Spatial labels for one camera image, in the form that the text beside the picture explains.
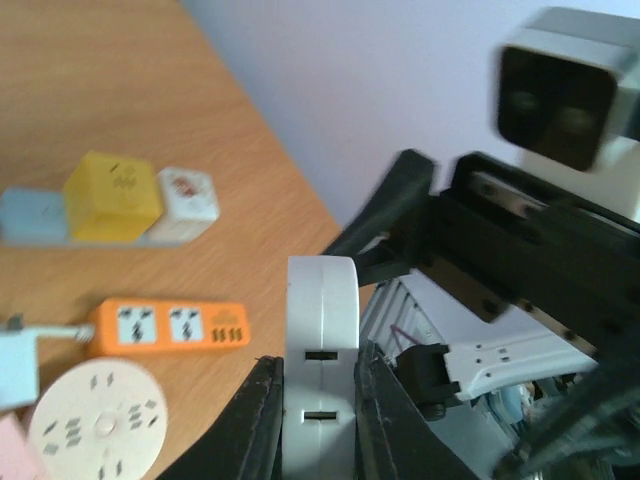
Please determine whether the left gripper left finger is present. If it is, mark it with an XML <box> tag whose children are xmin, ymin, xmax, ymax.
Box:
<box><xmin>158</xmin><ymin>356</ymin><xmax>284</xmax><ymax>480</ymax></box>

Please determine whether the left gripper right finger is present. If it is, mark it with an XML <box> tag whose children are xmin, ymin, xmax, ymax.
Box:
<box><xmin>354</xmin><ymin>340</ymin><xmax>478</xmax><ymax>480</ymax></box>

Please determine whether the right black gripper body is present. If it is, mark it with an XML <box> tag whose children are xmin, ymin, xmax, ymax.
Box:
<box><xmin>389</xmin><ymin>152</ymin><xmax>639</xmax><ymax>363</ymax></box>

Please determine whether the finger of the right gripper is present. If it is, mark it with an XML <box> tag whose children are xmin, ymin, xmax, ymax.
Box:
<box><xmin>323</xmin><ymin>149</ymin><xmax>435</xmax><ymax>280</ymax></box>

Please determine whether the white cube socket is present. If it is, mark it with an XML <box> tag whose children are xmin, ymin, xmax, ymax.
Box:
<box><xmin>146</xmin><ymin>167</ymin><xmax>220</xmax><ymax>244</ymax></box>

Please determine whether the yellow cube socket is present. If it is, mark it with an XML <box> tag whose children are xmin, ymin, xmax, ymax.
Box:
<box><xmin>62</xmin><ymin>151</ymin><xmax>164</xmax><ymax>243</ymax></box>

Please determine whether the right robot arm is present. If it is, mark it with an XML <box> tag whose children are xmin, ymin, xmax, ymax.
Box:
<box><xmin>328</xmin><ymin>147</ymin><xmax>639</xmax><ymax>479</ymax></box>

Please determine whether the grey white plug adapter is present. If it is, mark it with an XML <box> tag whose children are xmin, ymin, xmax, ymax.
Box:
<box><xmin>0</xmin><ymin>314</ymin><xmax>40</xmax><ymax>411</ymax></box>

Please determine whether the pink round socket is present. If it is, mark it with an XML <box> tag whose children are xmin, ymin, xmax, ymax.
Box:
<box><xmin>23</xmin><ymin>357</ymin><xmax>168</xmax><ymax>480</ymax></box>

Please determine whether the orange power strip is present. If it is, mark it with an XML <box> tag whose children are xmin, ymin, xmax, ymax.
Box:
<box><xmin>87</xmin><ymin>297</ymin><xmax>251</xmax><ymax>357</ymax></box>

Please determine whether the pink cube socket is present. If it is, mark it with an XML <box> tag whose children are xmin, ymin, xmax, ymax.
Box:
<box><xmin>0</xmin><ymin>414</ymin><xmax>49</xmax><ymax>480</ymax></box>

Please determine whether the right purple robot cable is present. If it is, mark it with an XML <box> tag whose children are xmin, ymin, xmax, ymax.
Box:
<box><xmin>388</xmin><ymin>324</ymin><xmax>426</xmax><ymax>346</ymax></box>

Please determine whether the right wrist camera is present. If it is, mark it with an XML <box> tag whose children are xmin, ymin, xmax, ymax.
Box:
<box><xmin>495</xmin><ymin>6</ymin><xmax>639</xmax><ymax>221</ymax></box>

